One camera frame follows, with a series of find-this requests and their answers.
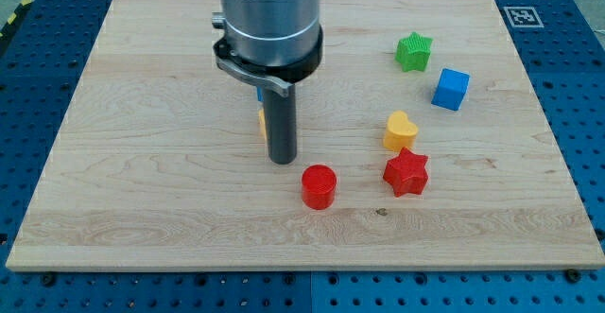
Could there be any red cylinder block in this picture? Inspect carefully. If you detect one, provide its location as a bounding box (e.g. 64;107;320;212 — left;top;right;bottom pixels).
302;165;337;210

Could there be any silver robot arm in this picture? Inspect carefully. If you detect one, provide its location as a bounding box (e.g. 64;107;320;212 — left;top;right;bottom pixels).
212;0;323;165

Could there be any black clamp ring with lever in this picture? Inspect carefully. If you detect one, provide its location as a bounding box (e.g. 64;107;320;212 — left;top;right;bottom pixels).
213;26;323;97

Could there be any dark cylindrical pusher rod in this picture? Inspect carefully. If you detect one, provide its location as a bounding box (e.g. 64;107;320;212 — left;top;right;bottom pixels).
262;85;297;165

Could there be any blue cube block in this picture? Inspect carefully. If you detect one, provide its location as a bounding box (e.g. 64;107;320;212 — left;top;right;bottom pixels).
431;68;470;111

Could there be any yellow heart block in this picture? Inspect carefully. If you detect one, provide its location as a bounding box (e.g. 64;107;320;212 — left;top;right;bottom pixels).
383;111;419;152

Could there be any yellow block behind rod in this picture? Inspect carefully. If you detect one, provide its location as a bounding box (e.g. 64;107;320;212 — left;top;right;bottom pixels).
258;108;267;141

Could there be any white fiducial marker tag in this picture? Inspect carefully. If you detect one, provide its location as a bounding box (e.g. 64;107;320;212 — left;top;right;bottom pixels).
504;6;544;28

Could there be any blue block behind rod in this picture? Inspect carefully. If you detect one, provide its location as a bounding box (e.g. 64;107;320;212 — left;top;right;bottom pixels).
256;87;263;103

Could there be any wooden board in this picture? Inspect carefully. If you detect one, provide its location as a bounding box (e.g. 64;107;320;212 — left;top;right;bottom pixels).
7;0;604;272

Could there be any green star block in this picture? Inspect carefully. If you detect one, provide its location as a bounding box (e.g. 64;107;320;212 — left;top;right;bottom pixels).
395;32;433;72

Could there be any red star block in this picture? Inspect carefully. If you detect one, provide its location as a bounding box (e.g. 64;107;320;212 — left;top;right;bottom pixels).
383;148;429;198

